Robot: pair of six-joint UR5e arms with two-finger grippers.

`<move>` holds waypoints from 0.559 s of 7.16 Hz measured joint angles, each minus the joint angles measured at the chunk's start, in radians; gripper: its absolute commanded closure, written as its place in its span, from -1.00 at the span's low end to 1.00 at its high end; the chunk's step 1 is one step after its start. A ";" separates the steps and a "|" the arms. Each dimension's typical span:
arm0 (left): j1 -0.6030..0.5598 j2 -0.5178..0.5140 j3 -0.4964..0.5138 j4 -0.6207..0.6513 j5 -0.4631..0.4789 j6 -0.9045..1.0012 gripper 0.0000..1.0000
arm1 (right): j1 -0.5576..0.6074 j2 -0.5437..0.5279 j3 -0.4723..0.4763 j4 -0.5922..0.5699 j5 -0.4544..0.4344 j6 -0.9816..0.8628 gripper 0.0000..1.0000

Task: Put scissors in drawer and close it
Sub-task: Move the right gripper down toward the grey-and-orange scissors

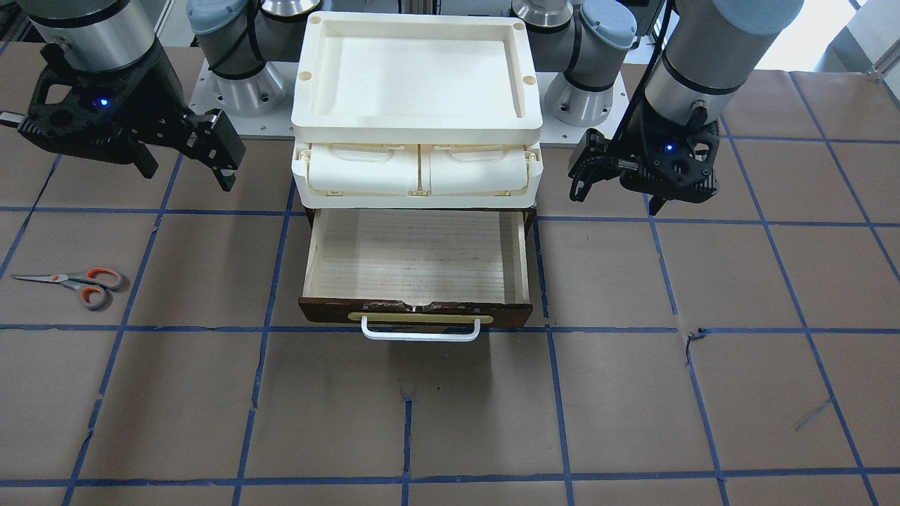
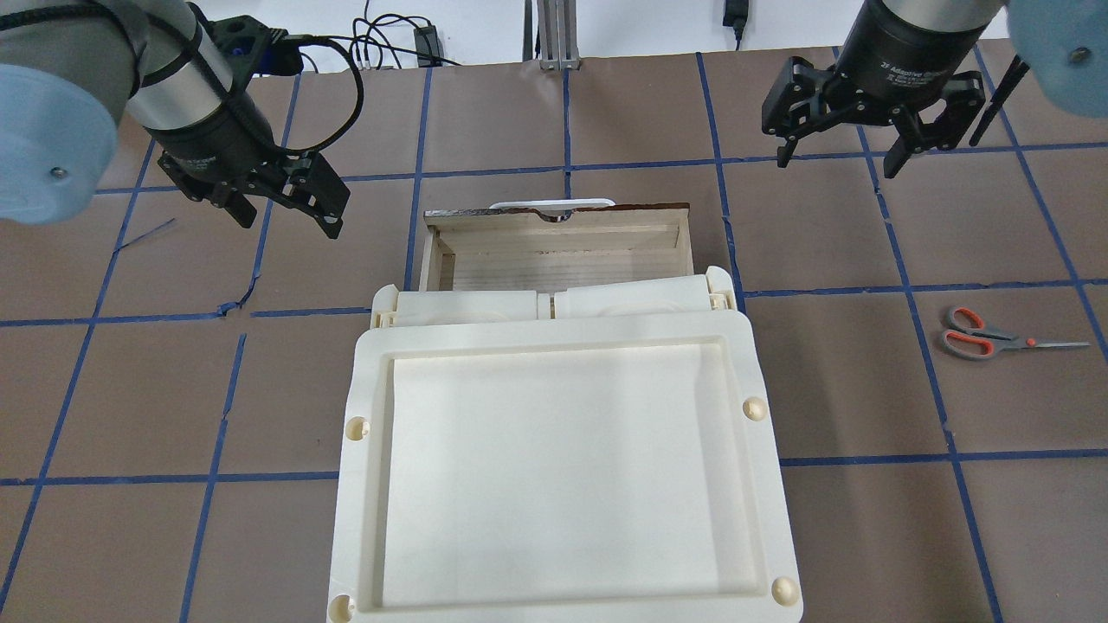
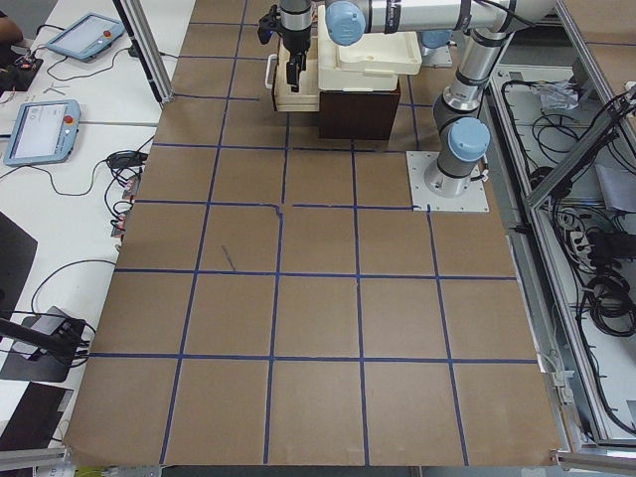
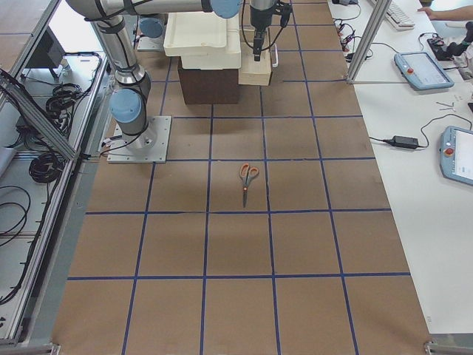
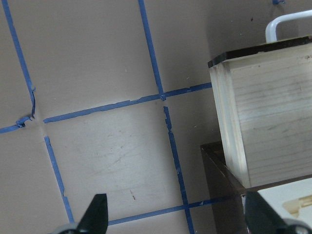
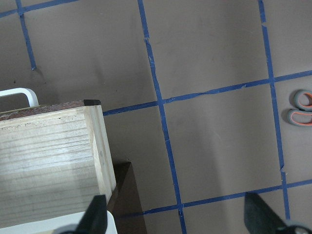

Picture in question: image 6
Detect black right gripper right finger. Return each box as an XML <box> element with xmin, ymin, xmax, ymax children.
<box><xmin>244</xmin><ymin>193</ymin><xmax>312</xmax><ymax>234</ymax></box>

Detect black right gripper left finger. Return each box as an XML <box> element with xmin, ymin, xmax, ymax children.
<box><xmin>60</xmin><ymin>195</ymin><xmax>108</xmax><ymax>234</ymax></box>

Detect grey orange scissors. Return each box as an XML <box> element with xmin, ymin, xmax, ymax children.
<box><xmin>287</xmin><ymin>90</ymin><xmax>312</xmax><ymax>127</ymax></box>

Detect light wooden drawer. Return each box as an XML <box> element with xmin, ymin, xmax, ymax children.
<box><xmin>0</xmin><ymin>99</ymin><xmax>116</xmax><ymax>228</ymax></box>

